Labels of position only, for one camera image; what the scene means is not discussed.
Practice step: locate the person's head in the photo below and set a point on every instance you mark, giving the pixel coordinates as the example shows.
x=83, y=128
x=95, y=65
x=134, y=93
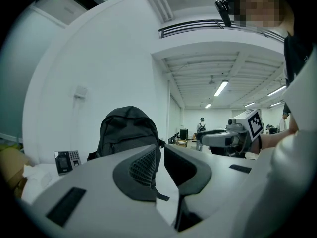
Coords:
x=262, y=6

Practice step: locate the white table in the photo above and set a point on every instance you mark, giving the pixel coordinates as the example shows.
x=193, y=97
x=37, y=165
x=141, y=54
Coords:
x=166, y=182

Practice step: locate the black ceiling vent grille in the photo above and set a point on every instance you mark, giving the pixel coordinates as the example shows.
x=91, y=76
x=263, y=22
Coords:
x=198, y=26

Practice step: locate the person's black star-print shirt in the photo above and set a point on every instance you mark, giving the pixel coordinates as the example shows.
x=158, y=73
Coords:
x=297, y=56

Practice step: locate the brown cardboard box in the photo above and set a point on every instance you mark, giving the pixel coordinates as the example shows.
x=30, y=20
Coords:
x=12, y=167

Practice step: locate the black monitor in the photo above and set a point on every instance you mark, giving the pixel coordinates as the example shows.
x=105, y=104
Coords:
x=184, y=134

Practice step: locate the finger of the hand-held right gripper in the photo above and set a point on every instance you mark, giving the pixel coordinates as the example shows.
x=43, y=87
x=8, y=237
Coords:
x=215, y=139

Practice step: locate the black keypad access device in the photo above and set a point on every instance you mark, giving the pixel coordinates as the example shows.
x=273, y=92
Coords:
x=65, y=161

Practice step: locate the fluorescent ceiling light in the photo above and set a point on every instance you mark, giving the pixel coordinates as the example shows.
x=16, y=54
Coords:
x=221, y=88
x=276, y=90
x=275, y=104
x=208, y=105
x=250, y=104

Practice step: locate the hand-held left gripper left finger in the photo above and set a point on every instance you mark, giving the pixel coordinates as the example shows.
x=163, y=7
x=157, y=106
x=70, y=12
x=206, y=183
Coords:
x=104, y=207

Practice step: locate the black backpack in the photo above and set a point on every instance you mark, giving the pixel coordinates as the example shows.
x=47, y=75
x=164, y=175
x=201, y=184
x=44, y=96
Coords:
x=128, y=130

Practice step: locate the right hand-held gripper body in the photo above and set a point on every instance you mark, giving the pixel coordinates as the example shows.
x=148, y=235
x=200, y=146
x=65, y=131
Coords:
x=253, y=125

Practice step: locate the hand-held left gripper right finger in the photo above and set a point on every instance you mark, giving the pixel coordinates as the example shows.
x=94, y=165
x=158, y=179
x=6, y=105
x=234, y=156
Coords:
x=218, y=180

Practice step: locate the person's right forearm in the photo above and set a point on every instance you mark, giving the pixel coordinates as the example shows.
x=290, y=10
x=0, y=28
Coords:
x=275, y=139

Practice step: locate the black head-mounted camera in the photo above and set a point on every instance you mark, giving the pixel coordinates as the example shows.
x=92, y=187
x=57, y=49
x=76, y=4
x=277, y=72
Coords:
x=224, y=10

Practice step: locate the white wall box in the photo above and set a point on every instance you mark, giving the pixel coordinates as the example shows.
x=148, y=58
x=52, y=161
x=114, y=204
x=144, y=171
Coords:
x=80, y=91

